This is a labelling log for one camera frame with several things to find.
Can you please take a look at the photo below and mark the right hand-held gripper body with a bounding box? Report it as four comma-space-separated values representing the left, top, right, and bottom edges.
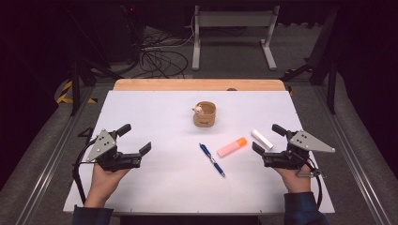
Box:
262, 129, 336, 172

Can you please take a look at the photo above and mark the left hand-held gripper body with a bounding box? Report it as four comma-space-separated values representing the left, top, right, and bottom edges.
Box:
85, 128, 144, 173

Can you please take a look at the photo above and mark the white stick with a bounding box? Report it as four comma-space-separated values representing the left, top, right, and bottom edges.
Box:
251, 128, 274, 150

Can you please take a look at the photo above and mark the pink highlighter with orange cap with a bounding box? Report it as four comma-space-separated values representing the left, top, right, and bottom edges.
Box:
216, 136, 249, 158

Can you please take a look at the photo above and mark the blue ballpoint pen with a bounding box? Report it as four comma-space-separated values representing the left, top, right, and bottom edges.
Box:
198, 142, 226, 178

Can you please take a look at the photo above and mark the tan bear pen holder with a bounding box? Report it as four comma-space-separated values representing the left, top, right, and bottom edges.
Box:
191, 100, 218, 128

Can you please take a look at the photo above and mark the person's left hand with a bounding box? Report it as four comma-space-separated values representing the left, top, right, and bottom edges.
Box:
88, 162, 132, 197

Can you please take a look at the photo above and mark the person's right hand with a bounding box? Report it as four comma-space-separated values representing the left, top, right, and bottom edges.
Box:
275, 165, 313, 194

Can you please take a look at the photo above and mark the grey carabiner clip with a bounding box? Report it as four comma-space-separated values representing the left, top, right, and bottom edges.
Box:
296, 165, 327, 179

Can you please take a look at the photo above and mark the white table sheet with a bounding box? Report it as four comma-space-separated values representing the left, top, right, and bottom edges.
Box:
62, 90, 336, 217

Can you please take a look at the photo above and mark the black tripod stand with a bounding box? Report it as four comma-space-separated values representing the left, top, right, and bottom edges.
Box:
67, 8, 123, 116
280, 6, 341, 115

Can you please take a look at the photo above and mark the wooden table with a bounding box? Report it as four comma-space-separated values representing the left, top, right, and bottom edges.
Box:
112, 78, 287, 92

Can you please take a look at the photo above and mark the yellow and black floor tape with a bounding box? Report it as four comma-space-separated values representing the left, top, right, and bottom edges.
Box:
55, 80, 98, 105

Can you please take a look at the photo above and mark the black equipment box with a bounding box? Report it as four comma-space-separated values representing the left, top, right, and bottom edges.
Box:
93, 3, 146, 64

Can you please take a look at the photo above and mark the grey metal stand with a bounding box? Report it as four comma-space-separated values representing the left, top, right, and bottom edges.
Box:
191, 4, 281, 71

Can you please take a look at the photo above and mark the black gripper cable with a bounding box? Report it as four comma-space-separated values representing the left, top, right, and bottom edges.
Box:
71, 137, 99, 205
308, 157, 324, 210

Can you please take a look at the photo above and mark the aluminium floor rail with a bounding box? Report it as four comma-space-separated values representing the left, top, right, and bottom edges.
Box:
15, 85, 97, 225
313, 83, 392, 225

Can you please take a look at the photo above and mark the tangle of black cables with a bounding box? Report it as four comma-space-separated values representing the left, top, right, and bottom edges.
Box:
137, 31, 190, 79

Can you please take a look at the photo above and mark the white cable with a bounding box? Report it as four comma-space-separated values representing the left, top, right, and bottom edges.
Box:
142, 15, 196, 52

